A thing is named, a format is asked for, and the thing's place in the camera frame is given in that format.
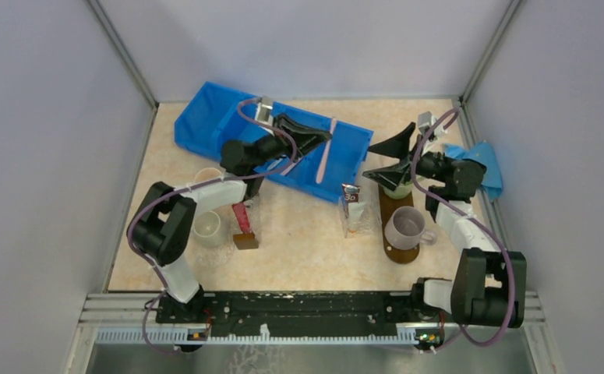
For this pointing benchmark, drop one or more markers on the cream speckled ceramic mug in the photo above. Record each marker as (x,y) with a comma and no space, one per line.
(210,230)

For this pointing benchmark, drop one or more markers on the light pink toothbrush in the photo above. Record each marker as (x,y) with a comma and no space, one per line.
(321,171)

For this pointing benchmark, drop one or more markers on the clear holder with wooden ends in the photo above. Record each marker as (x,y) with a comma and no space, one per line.
(249,241)

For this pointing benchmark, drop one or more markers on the white ceramic mug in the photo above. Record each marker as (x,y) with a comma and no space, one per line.
(207,174)

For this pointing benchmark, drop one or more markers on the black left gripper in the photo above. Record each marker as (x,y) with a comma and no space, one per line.
(307,138)

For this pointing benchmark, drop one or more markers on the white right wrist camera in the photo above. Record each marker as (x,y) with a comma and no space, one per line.
(424,123)

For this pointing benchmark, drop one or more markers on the grey ceramic mug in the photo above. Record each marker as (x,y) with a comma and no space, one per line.
(406,229)

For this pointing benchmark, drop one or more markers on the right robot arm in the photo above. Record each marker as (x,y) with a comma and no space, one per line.
(488,288)

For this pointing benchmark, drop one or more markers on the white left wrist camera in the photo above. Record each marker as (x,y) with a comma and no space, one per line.
(264,107)

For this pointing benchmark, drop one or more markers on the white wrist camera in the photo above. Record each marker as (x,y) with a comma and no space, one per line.
(424,123)
(264,107)

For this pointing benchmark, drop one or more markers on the white tube orange cap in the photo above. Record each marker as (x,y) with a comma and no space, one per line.
(355,216)

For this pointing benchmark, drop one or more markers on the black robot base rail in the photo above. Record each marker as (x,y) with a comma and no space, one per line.
(298,314)

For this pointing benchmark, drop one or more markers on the clear textured acrylic tray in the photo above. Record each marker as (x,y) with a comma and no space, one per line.
(371,220)

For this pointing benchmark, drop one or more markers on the green ceramic mug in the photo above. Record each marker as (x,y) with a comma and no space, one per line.
(402,191)

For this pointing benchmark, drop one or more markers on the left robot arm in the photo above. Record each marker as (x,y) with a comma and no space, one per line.
(159,231)

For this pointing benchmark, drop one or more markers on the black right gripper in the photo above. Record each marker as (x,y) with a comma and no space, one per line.
(397,147)

